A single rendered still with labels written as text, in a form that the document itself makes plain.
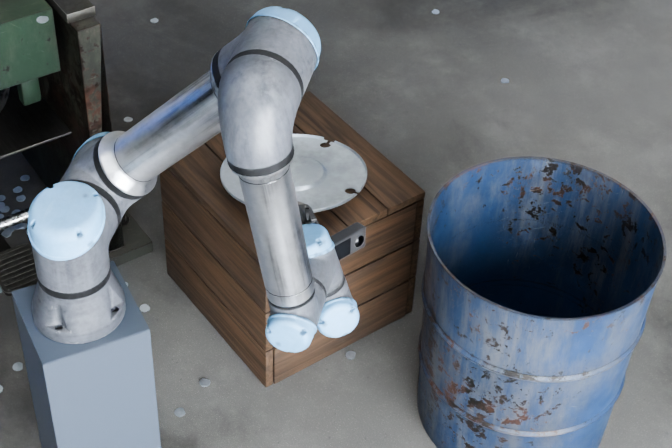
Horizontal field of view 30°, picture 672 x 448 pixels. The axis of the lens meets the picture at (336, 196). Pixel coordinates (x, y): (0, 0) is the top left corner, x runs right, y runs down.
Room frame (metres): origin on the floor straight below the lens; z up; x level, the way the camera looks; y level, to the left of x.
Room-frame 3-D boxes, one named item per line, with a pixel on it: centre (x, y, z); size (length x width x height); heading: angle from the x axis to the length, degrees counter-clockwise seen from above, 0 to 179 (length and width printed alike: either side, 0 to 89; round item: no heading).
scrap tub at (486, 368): (1.61, -0.37, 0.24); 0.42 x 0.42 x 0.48
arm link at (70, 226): (1.41, 0.41, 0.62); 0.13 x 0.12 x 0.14; 169
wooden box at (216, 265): (1.90, 0.09, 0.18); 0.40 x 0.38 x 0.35; 38
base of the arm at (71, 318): (1.40, 0.41, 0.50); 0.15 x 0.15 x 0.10
